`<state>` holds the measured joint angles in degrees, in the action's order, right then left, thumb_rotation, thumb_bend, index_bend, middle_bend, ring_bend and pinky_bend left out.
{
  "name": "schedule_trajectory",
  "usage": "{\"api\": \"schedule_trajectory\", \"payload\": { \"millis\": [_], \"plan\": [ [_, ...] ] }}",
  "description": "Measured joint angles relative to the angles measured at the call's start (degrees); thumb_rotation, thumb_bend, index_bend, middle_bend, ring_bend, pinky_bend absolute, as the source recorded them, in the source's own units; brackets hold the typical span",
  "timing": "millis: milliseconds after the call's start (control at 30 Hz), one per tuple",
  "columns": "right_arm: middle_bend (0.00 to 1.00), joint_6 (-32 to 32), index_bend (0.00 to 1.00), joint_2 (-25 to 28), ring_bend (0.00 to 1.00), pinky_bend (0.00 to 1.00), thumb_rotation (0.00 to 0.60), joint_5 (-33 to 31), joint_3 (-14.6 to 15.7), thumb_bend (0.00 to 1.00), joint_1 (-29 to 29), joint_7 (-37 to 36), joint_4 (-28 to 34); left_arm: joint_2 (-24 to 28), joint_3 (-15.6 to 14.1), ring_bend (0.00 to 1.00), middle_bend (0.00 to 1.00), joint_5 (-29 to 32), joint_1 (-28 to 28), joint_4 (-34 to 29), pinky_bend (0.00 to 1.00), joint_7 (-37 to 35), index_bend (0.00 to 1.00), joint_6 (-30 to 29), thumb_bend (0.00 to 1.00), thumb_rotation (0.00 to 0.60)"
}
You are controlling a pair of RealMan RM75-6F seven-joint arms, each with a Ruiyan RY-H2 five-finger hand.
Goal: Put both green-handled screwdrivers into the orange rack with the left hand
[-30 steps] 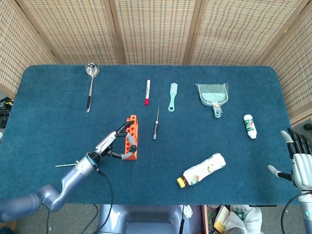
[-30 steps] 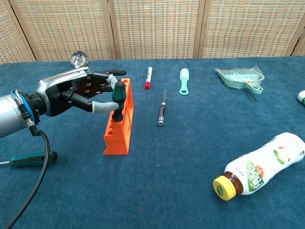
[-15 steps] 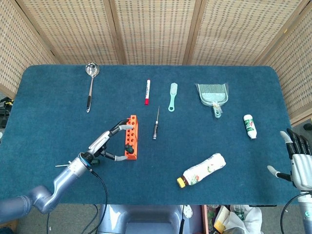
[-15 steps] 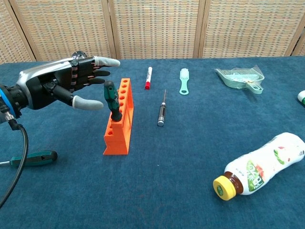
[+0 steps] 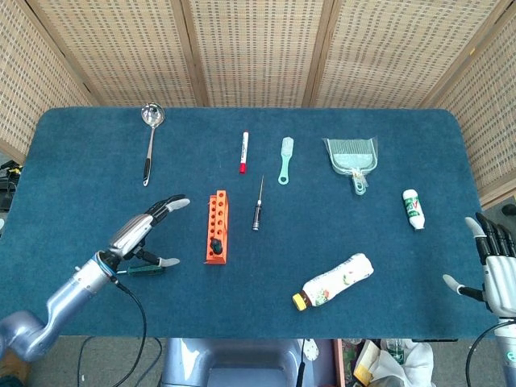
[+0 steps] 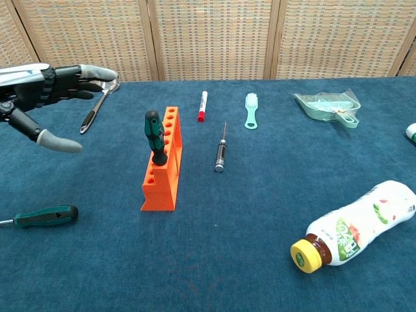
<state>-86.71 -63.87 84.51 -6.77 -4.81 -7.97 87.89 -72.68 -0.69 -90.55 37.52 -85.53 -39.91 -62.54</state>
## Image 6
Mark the mint green brush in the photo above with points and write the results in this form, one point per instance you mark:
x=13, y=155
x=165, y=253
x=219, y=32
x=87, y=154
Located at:
x=251, y=110

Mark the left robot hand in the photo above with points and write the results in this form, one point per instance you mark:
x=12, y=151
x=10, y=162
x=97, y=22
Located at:
x=29, y=94

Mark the small white green bottle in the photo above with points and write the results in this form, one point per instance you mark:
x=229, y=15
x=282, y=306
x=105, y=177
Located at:
x=412, y=131

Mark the black silver precision screwdriver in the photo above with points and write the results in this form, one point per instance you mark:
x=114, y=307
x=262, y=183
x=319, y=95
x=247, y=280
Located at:
x=221, y=156

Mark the tea bottle yellow cap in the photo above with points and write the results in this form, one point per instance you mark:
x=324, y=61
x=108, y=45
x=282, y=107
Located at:
x=364, y=224

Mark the mint dustpan in plastic bag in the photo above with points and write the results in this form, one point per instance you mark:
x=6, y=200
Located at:
x=325, y=105

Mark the orange tool rack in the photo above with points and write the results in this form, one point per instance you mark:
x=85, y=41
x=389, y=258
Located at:
x=165, y=191

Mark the white marker red cap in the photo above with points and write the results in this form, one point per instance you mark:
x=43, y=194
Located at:
x=202, y=105

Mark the blue table mat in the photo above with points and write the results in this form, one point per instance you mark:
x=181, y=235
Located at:
x=227, y=243

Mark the thick-shaft green black screwdriver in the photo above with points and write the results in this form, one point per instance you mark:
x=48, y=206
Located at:
x=45, y=216

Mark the wicker folding screen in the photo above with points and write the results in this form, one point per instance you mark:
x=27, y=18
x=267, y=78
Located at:
x=221, y=39

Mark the thin-shaft green black screwdriver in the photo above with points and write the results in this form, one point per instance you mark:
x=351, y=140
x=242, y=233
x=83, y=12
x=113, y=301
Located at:
x=154, y=136

